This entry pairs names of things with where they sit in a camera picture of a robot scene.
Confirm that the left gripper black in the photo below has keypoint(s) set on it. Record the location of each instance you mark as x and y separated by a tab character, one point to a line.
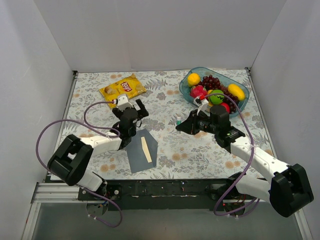
135	110

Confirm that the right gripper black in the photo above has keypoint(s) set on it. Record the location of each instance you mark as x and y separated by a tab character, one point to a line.
192	122

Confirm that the green white glue stick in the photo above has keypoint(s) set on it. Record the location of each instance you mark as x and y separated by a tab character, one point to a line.
178	120

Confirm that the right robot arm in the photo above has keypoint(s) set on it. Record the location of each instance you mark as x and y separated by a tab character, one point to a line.
286	187

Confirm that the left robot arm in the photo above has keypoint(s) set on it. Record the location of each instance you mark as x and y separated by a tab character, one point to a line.
71	159

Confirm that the yellow Lays chips bag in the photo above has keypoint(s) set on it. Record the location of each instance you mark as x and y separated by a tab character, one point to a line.
129	85

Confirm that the green ball fruit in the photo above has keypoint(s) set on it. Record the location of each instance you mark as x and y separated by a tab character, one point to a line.
216	97

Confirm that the floral tablecloth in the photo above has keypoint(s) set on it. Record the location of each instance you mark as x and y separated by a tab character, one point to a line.
179	155

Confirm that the teal plastic fruit basket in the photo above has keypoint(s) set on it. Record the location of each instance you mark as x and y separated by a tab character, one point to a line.
202	71

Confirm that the red apple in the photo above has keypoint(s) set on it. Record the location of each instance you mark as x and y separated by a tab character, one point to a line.
226	106

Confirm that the yellow lemon left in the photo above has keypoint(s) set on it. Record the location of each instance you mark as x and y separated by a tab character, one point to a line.
193	79

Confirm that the purple grape bunch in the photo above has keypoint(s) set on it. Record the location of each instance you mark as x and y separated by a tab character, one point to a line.
214	83

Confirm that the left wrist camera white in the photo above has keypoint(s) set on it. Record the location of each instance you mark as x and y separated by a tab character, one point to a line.
122	102

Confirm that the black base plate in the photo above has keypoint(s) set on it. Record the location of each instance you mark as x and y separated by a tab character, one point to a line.
219	186

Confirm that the aluminium frame rail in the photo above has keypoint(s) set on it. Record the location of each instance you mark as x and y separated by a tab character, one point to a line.
50	195

